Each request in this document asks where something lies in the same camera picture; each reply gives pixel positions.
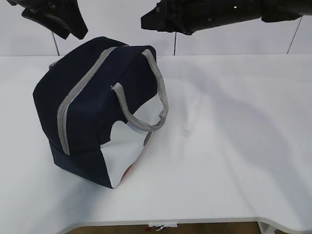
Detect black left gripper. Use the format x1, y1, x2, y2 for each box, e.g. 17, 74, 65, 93
6, 0, 88, 39

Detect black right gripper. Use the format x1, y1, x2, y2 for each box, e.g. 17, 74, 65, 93
141, 0, 302, 35

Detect navy blue lunch bag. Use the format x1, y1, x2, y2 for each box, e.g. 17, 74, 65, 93
33, 37, 169, 189

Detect white tape on table edge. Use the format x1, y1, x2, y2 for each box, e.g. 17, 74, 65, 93
148, 222, 178, 232

